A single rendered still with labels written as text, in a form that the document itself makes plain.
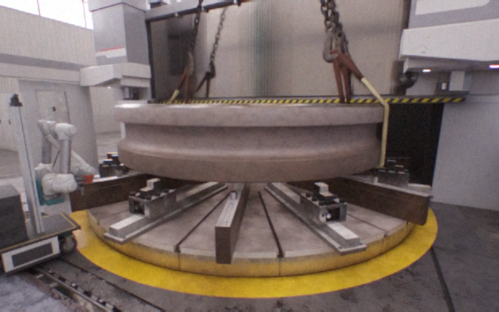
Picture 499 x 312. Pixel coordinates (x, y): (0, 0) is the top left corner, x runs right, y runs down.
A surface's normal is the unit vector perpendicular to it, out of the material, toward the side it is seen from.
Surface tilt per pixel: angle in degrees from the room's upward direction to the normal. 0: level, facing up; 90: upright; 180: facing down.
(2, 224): 90
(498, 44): 90
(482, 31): 90
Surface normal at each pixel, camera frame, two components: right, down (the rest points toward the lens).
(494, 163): -0.47, 0.18
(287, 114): 0.15, 0.19
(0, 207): 0.77, 0.12
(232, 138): -0.09, 0.19
